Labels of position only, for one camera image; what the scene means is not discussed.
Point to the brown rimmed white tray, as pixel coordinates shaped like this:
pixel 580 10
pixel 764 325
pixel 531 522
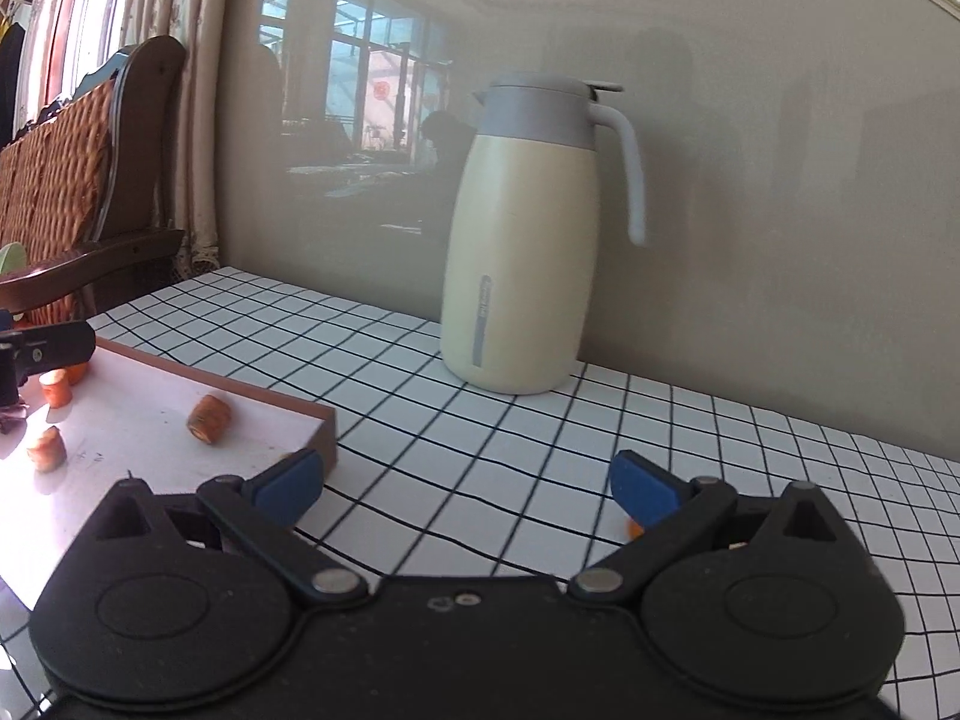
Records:
pixel 128 417

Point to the cream grey thermos jug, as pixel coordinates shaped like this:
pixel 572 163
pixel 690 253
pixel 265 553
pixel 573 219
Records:
pixel 523 245

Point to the near orange on table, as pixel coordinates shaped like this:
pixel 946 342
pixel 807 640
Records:
pixel 634 529

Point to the dark hanging coat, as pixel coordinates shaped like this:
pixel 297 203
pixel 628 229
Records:
pixel 10 56

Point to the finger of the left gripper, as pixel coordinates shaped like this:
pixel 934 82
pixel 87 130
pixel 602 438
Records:
pixel 32 351

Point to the dark wooden chair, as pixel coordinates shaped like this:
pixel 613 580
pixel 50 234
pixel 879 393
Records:
pixel 131 250

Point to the beige floral curtain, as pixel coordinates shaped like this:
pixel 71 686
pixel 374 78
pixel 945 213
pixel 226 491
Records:
pixel 66 38

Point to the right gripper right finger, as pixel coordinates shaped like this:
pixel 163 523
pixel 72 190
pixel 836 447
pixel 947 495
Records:
pixel 677 517

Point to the carrot chunk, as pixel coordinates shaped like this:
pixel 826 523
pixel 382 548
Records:
pixel 210 419
pixel 56 388
pixel 47 451

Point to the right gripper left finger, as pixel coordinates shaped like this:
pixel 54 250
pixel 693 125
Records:
pixel 258 515

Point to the orange in tray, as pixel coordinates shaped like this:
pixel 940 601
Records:
pixel 75 374

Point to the woven orange chair cushion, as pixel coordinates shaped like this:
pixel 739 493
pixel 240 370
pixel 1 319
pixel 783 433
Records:
pixel 53 180

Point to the dark walnut in tray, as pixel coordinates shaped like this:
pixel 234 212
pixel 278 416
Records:
pixel 13 416

